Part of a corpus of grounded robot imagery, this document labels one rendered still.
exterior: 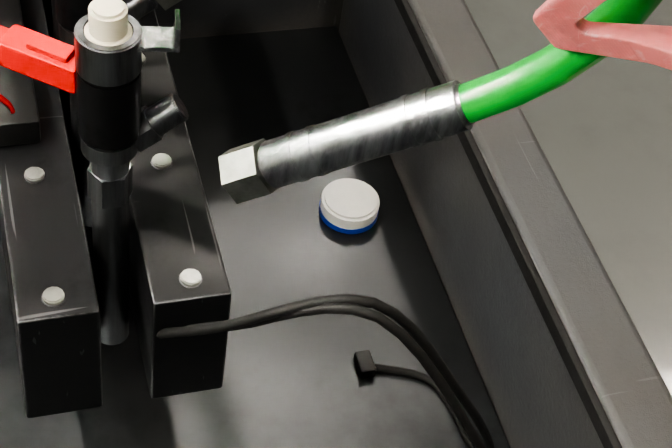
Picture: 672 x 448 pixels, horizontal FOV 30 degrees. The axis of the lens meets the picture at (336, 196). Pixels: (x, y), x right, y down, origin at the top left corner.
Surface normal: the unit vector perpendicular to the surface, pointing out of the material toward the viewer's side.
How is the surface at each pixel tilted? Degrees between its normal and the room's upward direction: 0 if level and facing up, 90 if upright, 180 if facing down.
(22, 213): 0
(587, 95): 0
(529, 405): 90
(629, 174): 0
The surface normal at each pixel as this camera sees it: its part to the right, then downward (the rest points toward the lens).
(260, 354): 0.12, -0.68
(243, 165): -0.46, -0.20
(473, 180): -0.96, 0.11
